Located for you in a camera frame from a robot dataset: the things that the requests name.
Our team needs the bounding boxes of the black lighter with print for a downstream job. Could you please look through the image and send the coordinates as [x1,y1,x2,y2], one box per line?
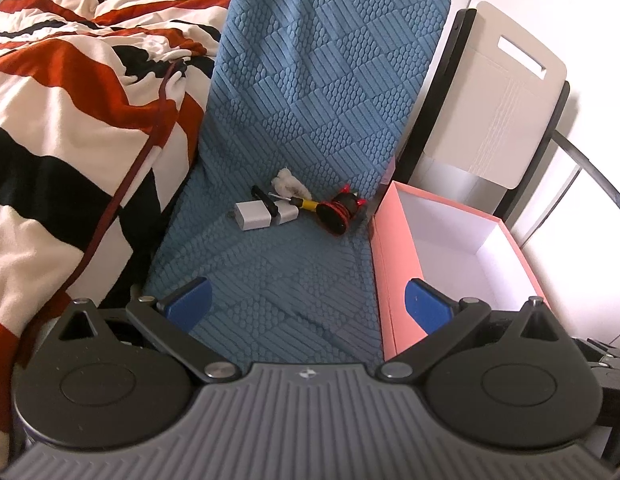
[250,185,278,219]

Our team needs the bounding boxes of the yellow black screwdriver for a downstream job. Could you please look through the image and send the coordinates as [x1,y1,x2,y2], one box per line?
[269,192,319,212]

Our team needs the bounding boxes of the pink open cardboard box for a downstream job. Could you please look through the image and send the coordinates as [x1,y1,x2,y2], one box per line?
[371,182,544,360]

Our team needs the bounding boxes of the white USB charger plug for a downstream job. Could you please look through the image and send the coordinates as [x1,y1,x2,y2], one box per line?
[232,200,299,231]

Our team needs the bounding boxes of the red black tape roll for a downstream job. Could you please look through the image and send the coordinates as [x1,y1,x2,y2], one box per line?
[315,184,367,236]

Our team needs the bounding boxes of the beige folding chair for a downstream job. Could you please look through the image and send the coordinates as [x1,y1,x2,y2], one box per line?
[392,1,620,220]

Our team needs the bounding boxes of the red white black blanket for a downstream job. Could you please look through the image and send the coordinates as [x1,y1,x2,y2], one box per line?
[0,0,231,438]

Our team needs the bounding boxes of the blue textured sofa cover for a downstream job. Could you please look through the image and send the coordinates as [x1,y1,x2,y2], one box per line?
[145,0,451,368]

